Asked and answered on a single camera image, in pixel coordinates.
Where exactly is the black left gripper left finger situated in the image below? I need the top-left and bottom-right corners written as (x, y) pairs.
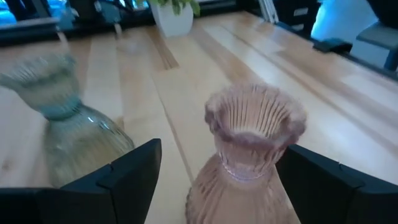
top-left (0, 138), bottom-right (163, 224)

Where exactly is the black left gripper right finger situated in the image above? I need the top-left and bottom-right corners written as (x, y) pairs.
top-left (275, 144), bottom-right (398, 224)

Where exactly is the green ribbed glass vase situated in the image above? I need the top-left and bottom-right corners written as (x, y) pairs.
top-left (0, 52), bottom-right (136, 189)

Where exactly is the pink ribbed glass vase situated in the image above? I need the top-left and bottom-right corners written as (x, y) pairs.
top-left (185, 82), bottom-right (308, 224)

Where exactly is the black drawer cabinet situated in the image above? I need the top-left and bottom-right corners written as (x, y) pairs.
top-left (273, 0), bottom-right (321, 40)

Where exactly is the green plant in white pot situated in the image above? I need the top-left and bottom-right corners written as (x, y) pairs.
top-left (148, 0), bottom-right (201, 39)

